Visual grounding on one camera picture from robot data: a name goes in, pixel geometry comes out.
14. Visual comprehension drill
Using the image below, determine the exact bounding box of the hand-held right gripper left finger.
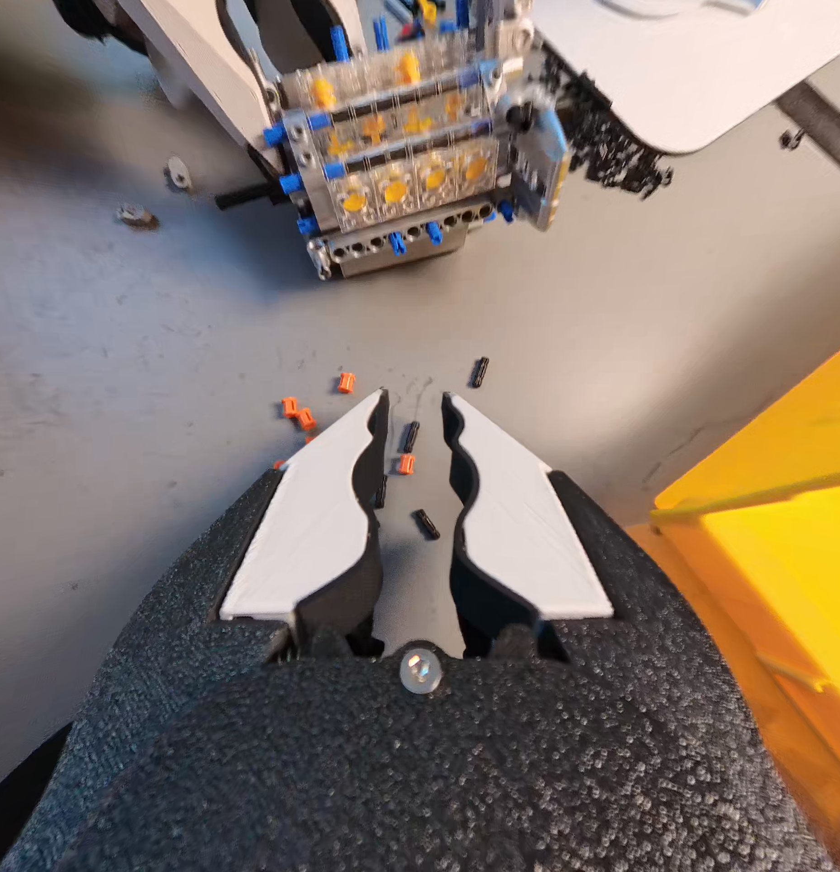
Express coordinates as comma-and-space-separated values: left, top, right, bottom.
219, 390, 391, 641

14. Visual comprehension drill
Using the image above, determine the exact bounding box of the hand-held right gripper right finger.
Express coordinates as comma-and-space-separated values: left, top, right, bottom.
441, 393, 616, 648

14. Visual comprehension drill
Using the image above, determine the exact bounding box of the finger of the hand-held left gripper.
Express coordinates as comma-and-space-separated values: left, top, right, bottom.
114, 0, 282, 154
223, 0, 369, 76

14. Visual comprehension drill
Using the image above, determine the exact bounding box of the cluster of orange bushes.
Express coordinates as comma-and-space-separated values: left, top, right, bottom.
271, 368, 421, 478

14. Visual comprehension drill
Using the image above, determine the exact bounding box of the toy brick engine model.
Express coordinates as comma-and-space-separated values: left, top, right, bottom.
213, 0, 573, 280

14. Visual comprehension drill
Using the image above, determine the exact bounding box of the yellow plastic bin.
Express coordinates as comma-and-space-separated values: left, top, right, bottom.
625, 341, 840, 872

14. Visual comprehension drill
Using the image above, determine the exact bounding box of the grey desk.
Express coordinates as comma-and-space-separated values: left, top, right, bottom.
0, 0, 840, 805

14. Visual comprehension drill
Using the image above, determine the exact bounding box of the pile of black pins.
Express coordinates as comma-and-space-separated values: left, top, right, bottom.
543, 55, 677, 203

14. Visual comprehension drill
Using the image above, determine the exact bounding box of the white book stand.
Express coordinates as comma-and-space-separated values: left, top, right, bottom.
529, 0, 840, 154

